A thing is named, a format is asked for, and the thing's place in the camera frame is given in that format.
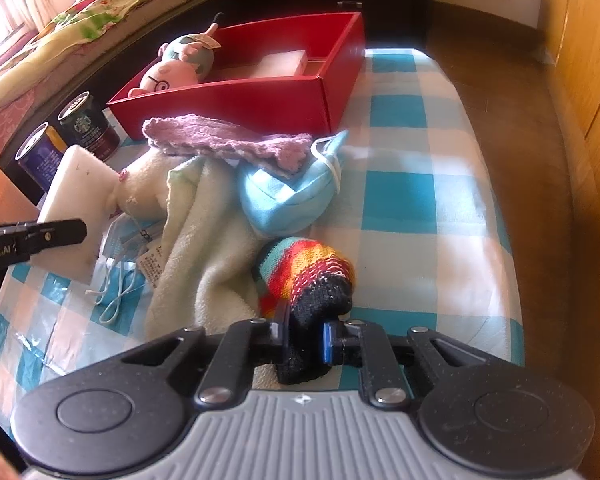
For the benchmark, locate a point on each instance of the rainbow striped sock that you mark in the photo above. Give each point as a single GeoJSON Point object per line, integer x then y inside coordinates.
{"type": "Point", "coordinates": [305, 270]}

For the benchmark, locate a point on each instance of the white cloth toy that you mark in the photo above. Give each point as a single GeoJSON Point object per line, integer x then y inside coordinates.
{"type": "Point", "coordinates": [200, 240]}

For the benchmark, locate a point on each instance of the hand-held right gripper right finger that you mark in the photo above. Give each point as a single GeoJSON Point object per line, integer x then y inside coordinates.
{"type": "Point", "coordinates": [328, 342]}

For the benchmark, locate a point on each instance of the wooden wardrobe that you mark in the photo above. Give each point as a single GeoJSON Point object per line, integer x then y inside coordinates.
{"type": "Point", "coordinates": [590, 35]}

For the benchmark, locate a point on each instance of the wooden board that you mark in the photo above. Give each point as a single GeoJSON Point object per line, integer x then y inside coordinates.
{"type": "Point", "coordinates": [0, 190]}

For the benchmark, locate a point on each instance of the floral bed blanket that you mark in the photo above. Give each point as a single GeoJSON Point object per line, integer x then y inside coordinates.
{"type": "Point", "coordinates": [80, 15]}

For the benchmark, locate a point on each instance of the red cardboard box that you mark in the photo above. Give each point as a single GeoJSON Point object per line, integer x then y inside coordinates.
{"type": "Point", "coordinates": [240, 105]}

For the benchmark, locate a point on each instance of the blue face mask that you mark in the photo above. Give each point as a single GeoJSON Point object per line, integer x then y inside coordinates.
{"type": "Point", "coordinates": [125, 240]}

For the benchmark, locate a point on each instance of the pink pig plush toy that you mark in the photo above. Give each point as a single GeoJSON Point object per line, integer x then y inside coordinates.
{"type": "Point", "coordinates": [180, 67]}

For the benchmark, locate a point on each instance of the beige sponge block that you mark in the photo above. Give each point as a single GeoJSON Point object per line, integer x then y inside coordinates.
{"type": "Point", "coordinates": [280, 64]}

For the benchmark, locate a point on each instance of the white sponge block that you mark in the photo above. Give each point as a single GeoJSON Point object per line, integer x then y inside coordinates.
{"type": "Point", "coordinates": [75, 190]}

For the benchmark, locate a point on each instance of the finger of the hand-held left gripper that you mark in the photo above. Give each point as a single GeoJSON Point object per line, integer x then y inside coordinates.
{"type": "Point", "coordinates": [55, 232]}

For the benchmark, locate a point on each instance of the dark blue drink can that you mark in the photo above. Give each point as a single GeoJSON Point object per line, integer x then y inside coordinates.
{"type": "Point", "coordinates": [42, 160]}

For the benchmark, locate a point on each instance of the blue checkered tablecloth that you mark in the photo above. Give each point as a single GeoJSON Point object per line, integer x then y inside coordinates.
{"type": "Point", "coordinates": [420, 185]}

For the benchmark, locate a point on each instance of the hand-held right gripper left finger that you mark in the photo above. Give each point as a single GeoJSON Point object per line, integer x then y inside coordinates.
{"type": "Point", "coordinates": [279, 331]}

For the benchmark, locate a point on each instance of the mauve knitted cloth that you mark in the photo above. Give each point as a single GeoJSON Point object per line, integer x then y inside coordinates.
{"type": "Point", "coordinates": [205, 135]}

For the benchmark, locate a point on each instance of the pale pink plush toy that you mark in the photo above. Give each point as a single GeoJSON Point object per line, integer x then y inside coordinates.
{"type": "Point", "coordinates": [140, 190]}

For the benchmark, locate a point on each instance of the blue face masks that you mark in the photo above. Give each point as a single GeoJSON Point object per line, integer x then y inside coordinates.
{"type": "Point", "coordinates": [280, 200]}

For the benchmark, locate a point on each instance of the green drink can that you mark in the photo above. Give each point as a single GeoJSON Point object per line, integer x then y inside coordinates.
{"type": "Point", "coordinates": [87, 130]}

